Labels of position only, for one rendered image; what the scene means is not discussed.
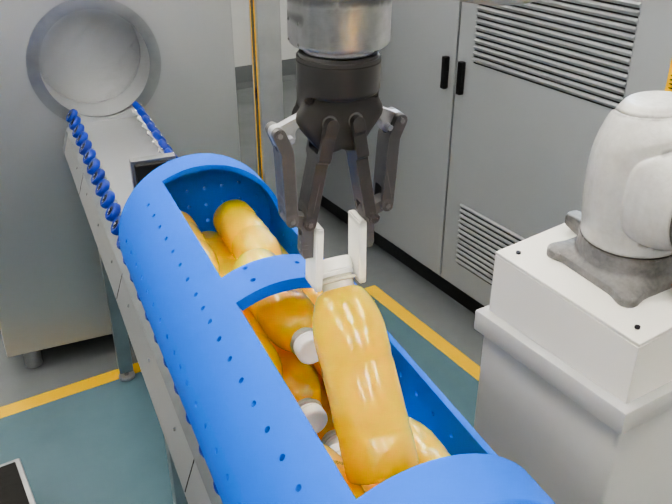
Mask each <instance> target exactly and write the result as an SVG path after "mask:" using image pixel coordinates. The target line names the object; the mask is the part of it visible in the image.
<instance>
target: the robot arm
mask: <svg viewBox="0 0 672 504"><path fill-rule="evenodd" d="M391 13H392V0H287V36H288V41H289V42H290V44H291V45H292V46H294V47H295V48H298V49H299V50H298V51H297V52H296V91H297V100H296V103H295V106H294V107H293V110H292V116H290V117H288V118H286V119H284V120H283V121H281V122H279V123H277V124H276V123H275V122H269V123H267V124H266V126H265V130H266V133H267V135H268V137H269V139H270V141H271V143H272V145H273V153H274V165H275V177H276V190H277V202H278V214H279V216H280V217H281V218H282V220H283V221H284V222H285V224H286V225H287V226H288V227H289V228H294V227H298V244H297V249H298V251H299V253H300V254H301V256H302V257H303V258H304V259H306V276H305V278H306V280H307V281H308V283H309V284H310V285H311V287H312V288H313V289H314V291H315V292H321V291H322V282H323V243H324V229H323V228H322V227H321V226H320V225H319V223H318V222H317V219H318V214H319V209H320V204H321V199H322V194H323V189H324V183H325V178H326V173H327V168H328V165H329V164H330V163H331V160H332V155H333V152H336V151H338V150H341V149H344V150H345V151H346V154H347V160H348V166H349V172H350V178H351V183H352V189H353V195H354V201H355V206H356V209H357V210H358V213H357V212H356V211H355V210H349V212H348V255H350V257H351V260H352V265H353V267H352V268H353V272H352V274H356V275H357V277H356V280H357V281H358V282H359V283H365V281H366V247H370V246H372V245H373V242H374V224H375V223H377V222H378V221H379V219H380V216H379V215H378V214H379V213H380V212H382V211H390V210H391V209H392V208H393V203H394V193H395V183H396V174H397V164H398V154H399V144H400V138H401V135H402V133H403V131H404V129H405V126H406V124H407V121H408V118H407V116H406V115H404V114H403V113H402V112H400V111H399V110H397V109H395V108H394V107H389V108H386V107H383V105H382V102H381V100H380V98H379V89H380V82H381V57H382V55H381V53H380V52H379V50H380V49H382V48H384V47H386V46H387V45H388V43H389V42H390V35H391ZM376 122H378V123H377V125H378V127H379V129H378V135H377V145H376V156H375V168H374V179H373V187H372V180H371V174H370V168H369V161H368V156H369V149H368V142H367V136H368V134H369V133H370V131H371V130H372V128H373V127H374V125H375V124H376ZM298 128H299V129H300V130H301V131H302V132H303V134H304V135H305V136H306V137H307V145H306V154H307V157H306V163H305V168H304V174H303V179H302V185H301V190H300V196H299V201H298V202H297V187H296V172H295V157H294V151H293V148H292V144H294V143H295V140H296V136H295V133H296V130H297V129H298ZM565 224H566V225H567V226H568V227H569V228H570V229H571V230H572V231H573V232H574V233H575V234H576V235H577V236H575V237H573V238H571V239H568V240H564V241H558V242H553V243H551V244H549V245H548V246H547V253H546V254H547V256H548V257H549V258H551V259H553V260H556V261H558V262H561V263H563V264H564V265H566V266H567V267H569V268H570V269H572V270H573V271H575V272H576V273H578V274H579V275H581V276H582V277H584V278H585V279H587V280H588V281H590V282H591V283H592V284H594V285H595V286H597V287H598V288H600V289H601V290H603V291H604V292H606V293H607V294H608V295H610V296H611V297H612V298H613V300H614V301H615V302H616V303H617V304H618V305H620V306H622V307H625V308H634V307H637V306H638V305H639V304H640V303H641V302H642V301H643V300H645V299H647V298H649V297H651V296H654V295H656V294H659V293H661V292H663V291H666V290H668V289H670V288H672V92H671V91H644V92H638V93H634V94H631V95H629V96H627V97H626V98H625V99H623V100H622V101H621V102H620V103H619V105H618V106H617V107H616V108H615V109H613V110H612V111H611V112H610V113H609V114H608V116H607V117H606V119H605V120H604V122H603V124H602V126H601V127H600V129H599V131H598V133H597V136H596V138H595V140H594V143H593V146H592V148H591V152H590V156H589V160H588V165H587V169H586V175H585V180H584V187H583V194H582V205H581V212H580V211H577V210H573V211H570V212H568V214H567V215H566V216H565Z"/></svg>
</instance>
